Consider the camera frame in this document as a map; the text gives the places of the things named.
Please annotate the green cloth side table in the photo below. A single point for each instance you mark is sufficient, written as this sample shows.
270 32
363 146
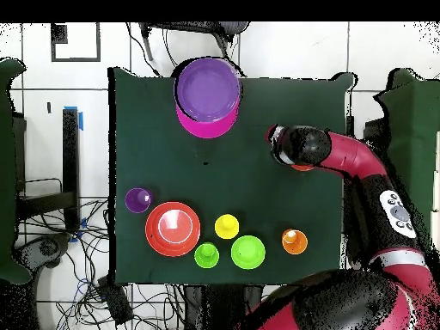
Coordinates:
7 172
416 120

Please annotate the black power box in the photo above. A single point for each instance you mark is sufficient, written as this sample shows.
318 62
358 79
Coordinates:
115 302

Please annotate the pink plastic bowl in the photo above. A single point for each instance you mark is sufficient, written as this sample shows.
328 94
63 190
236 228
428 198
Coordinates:
206 130

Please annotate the orange plastic cup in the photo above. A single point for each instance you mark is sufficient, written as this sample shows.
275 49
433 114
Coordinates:
295 242

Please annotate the green plastic cup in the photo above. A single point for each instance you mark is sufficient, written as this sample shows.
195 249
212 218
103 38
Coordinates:
206 256

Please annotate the large red-orange plastic bowl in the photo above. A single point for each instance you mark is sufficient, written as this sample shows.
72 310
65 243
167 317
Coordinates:
172 228

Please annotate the small red-orange plastic bowl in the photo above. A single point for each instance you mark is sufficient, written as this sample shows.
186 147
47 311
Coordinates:
302 168

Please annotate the dark green tablecloth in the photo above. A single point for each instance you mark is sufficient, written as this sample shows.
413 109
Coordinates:
165 165

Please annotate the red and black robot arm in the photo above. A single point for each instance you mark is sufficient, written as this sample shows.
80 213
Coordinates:
354 154

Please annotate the blue tape strip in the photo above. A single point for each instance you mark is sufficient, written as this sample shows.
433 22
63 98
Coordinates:
81 122

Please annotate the black camera tripod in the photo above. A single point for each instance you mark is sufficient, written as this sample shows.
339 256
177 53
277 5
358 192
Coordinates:
220 29

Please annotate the black chair base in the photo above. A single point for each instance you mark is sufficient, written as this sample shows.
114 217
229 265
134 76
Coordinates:
44 247

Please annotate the purple plastic bowl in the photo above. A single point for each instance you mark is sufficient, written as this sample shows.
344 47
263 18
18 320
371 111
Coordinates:
208 89

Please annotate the black metal stand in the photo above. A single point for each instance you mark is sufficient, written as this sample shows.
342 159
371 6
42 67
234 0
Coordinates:
350 125
70 154

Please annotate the yellow plastic cup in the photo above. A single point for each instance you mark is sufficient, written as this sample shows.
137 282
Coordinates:
226 227

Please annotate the purple plastic cup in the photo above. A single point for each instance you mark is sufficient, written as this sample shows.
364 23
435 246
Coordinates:
135 201

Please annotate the small green plastic bowl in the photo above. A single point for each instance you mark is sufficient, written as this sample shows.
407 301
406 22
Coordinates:
247 252

